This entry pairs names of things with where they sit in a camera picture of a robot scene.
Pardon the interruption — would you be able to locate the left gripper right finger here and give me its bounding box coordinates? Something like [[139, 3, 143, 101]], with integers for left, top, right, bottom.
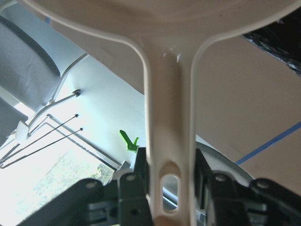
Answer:
[[194, 149, 247, 226]]

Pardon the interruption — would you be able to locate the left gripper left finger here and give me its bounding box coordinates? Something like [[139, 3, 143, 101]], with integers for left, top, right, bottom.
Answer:
[[118, 147, 153, 226]]

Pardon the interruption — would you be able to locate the beige plastic dustpan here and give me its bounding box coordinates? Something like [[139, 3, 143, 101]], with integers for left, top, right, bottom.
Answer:
[[20, 0, 301, 226]]

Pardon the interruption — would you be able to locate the bin with black trash bag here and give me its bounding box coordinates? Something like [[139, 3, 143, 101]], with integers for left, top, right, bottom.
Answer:
[[241, 8, 301, 76]]

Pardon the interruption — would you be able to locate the green clip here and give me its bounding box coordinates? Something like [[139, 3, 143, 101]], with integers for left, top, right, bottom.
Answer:
[[119, 130, 139, 153]]

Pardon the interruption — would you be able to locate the grey office chair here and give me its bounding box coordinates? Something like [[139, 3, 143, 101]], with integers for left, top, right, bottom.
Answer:
[[0, 17, 88, 145]]

